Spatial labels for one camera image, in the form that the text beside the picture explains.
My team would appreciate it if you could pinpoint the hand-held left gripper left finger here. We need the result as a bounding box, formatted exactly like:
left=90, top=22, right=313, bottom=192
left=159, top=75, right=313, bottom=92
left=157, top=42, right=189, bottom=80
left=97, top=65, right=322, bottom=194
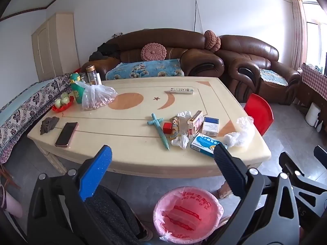
left=27, top=145, right=113, bottom=245

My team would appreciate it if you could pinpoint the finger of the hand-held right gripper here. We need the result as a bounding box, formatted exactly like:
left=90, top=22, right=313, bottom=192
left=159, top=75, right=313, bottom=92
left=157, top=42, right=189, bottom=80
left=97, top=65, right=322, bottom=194
left=278, top=152, right=327, bottom=197
left=314, top=145, right=327, bottom=164

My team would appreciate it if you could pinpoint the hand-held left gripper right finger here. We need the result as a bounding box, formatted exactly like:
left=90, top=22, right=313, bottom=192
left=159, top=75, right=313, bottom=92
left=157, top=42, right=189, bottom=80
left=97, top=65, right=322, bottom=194
left=209, top=144, right=300, bottom=245

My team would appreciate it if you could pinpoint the blue medicine box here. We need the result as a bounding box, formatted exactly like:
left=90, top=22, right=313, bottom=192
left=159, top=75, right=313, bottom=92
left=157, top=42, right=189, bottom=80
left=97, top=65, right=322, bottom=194
left=190, top=133, right=228, bottom=158

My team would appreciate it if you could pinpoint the clear plastic wrap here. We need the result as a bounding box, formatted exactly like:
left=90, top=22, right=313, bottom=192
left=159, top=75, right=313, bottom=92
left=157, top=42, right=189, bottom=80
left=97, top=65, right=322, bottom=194
left=171, top=111, right=192, bottom=150

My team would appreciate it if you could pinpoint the waste bin with pink liner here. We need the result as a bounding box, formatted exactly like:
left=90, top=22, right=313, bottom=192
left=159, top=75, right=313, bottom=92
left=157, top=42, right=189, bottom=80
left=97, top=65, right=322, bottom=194
left=153, top=186, right=224, bottom=244

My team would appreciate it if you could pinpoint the yellow snack wrapper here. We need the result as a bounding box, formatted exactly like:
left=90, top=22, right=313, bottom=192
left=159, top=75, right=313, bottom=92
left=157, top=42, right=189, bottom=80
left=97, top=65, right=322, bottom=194
left=170, top=116, right=183, bottom=141

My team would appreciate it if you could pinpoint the person's foot in sandal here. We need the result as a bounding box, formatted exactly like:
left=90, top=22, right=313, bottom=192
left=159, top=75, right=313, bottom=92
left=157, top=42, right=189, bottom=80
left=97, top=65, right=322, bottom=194
left=217, top=181, right=234, bottom=199

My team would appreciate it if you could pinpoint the crumpled white plastic bag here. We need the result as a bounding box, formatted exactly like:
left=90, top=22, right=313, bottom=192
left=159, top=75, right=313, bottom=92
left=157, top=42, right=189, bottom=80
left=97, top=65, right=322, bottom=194
left=223, top=117, right=255, bottom=149

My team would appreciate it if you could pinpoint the white appliance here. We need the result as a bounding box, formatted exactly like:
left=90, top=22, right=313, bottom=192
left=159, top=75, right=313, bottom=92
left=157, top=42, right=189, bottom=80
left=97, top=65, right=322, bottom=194
left=305, top=102, right=322, bottom=127

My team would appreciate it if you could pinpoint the white and blue cigarette box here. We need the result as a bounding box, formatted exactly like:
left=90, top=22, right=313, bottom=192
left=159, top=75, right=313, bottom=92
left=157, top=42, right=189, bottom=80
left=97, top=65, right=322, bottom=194
left=202, top=117, right=220, bottom=137

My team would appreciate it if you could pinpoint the black smartphone pink case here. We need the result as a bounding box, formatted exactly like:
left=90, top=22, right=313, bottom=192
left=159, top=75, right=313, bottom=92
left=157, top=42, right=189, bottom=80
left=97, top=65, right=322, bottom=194
left=55, top=122, right=79, bottom=147

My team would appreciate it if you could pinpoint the gold and purple cigarette box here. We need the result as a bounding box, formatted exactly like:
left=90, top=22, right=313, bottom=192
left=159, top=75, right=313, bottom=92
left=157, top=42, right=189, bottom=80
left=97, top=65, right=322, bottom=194
left=187, top=110, right=204, bottom=136

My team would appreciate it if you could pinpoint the red plastic stool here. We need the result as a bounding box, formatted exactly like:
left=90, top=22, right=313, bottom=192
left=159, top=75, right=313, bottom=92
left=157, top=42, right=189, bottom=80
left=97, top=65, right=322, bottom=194
left=244, top=93, right=274, bottom=136

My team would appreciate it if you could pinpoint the red plate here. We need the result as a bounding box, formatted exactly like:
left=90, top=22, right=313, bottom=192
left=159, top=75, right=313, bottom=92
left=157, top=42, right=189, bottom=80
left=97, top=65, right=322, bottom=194
left=52, top=96, right=75, bottom=113

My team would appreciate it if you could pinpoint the clear bag of peanuts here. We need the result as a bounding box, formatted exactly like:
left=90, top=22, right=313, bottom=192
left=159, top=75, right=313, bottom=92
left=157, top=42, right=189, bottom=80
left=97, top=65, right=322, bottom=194
left=75, top=81, right=118, bottom=112

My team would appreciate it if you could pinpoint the green toy sword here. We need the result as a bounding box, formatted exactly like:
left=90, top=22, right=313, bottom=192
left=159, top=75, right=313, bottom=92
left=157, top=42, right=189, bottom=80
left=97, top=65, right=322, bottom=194
left=147, top=113, right=170, bottom=150

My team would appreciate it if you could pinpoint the red checkered cloth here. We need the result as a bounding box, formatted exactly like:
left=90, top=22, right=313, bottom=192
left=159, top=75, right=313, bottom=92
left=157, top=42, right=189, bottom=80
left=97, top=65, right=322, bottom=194
left=301, top=62, right=327, bottom=100

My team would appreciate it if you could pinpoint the green cartoon bottle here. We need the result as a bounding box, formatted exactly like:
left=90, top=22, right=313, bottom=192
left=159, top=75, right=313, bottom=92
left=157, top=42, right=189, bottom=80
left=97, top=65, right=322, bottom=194
left=70, top=73, right=86, bottom=105

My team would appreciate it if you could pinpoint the teal lace seat cover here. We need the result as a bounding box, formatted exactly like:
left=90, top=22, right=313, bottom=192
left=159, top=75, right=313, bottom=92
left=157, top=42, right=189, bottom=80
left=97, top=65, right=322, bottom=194
left=259, top=68, right=289, bottom=86

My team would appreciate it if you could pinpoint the wooden stool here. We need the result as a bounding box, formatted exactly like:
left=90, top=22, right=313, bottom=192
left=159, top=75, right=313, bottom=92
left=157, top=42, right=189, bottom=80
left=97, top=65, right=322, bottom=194
left=0, top=163, right=21, bottom=190

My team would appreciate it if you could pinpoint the white remote control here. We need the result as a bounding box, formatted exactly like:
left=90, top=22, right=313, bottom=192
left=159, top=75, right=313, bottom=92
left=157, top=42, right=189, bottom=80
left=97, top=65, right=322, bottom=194
left=169, top=87, right=195, bottom=95

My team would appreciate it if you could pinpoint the glass jar gold lid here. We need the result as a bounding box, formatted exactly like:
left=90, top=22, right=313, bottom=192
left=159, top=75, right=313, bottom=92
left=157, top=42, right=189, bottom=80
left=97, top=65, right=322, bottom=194
left=85, top=65, right=102, bottom=86

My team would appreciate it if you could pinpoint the purple floral patterned cover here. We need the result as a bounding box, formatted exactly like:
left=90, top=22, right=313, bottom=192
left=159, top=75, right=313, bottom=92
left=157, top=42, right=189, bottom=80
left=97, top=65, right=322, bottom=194
left=0, top=73, right=77, bottom=164

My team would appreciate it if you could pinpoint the blue floral seat cover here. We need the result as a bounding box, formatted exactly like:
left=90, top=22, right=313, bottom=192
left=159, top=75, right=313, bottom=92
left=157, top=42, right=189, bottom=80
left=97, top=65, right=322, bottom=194
left=105, top=59, right=185, bottom=81

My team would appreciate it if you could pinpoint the brown leather armchair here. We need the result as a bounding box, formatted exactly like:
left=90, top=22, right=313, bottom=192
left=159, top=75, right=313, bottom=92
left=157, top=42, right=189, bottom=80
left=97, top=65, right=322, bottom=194
left=217, top=34, right=302, bottom=106

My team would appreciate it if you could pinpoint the dark clothes pile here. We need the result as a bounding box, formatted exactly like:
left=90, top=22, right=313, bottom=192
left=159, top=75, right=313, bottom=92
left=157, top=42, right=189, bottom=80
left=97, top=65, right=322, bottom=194
left=88, top=42, right=121, bottom=62

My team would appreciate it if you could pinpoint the window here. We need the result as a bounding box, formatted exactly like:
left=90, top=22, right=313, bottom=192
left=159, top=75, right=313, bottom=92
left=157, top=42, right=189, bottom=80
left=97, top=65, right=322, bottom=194
left=301, top=0, right=327, bottom=67

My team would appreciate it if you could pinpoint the beige curtain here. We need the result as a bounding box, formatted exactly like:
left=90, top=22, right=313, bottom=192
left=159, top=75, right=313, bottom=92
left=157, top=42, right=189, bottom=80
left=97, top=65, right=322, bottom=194
left=289, top=0, right=309, bottom=70

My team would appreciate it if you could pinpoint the cream wardrobe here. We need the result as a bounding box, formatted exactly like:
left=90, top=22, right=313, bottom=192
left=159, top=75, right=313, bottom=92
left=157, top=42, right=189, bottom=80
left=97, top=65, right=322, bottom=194
left=31, top=13, right=80, bottom=81

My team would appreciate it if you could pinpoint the pink round crochet cushion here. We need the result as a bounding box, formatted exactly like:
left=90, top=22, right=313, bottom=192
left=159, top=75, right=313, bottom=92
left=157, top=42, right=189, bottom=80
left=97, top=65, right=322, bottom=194
left=141, top=43, right=167, bottom=61
left=204, top=30, right=217, bottom=52

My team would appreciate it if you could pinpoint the brown leather sofa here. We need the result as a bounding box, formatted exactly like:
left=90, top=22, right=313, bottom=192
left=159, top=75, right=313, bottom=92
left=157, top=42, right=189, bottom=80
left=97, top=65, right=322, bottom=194
left=80, top=28, right=226, bottom=82

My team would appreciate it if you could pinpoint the black wall cable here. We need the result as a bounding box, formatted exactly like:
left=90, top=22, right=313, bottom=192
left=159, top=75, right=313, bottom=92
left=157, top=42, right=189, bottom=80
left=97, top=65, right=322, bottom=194
left=193, top=0, right=203, bottom=32

